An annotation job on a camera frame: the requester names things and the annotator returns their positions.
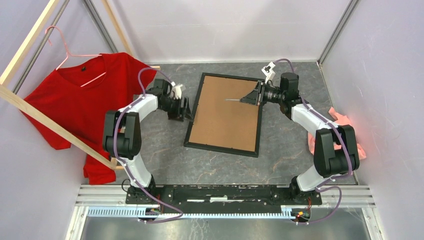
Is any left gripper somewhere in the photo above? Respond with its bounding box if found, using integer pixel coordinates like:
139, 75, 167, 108
159, 96, 195, 123

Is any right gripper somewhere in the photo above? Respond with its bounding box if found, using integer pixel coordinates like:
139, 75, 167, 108
239, 80, 285, 107

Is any black picture frame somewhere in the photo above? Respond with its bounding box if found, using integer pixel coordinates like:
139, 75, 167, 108
183, 72, 263, 158

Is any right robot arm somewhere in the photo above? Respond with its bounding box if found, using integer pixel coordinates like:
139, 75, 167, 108
239, 72, 360, 204

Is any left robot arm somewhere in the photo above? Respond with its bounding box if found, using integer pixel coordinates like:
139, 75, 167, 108
102, 79, 194, 204

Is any pink cloth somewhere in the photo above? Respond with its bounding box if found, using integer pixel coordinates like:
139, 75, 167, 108
307, 107, 367, 160

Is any red t-shirt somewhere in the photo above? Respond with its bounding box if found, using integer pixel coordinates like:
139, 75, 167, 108
21, 52, 158, 186

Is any pink clothes hanger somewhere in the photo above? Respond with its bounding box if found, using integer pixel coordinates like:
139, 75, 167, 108
45, 25, 106, 88

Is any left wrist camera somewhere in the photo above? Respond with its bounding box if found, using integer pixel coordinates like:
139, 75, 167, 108
170, 82, 185, 100

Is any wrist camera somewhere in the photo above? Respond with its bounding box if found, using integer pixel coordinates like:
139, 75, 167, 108
261, 61, 276, 85
170, 82, 185, 100

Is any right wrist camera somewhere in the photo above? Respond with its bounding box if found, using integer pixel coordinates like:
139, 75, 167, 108
261, 61, 276, 85

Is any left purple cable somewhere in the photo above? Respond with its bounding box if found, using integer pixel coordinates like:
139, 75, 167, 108
112, 67, 185, 225

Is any purple cable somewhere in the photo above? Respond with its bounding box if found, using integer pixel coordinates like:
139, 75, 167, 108
112, 67, 185, 225
274, 58, 354, 225

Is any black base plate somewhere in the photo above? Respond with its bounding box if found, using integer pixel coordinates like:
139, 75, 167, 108
125, 184, 323, 215

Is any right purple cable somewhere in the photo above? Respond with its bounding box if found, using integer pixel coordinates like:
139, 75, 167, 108
274, 58, 354, 225

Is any wooden rack frame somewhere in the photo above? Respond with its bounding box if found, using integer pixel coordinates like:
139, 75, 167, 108
0, 0, 162, 172

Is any white cable duct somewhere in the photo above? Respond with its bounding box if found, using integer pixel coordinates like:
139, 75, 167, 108
87, 206, 295, 220

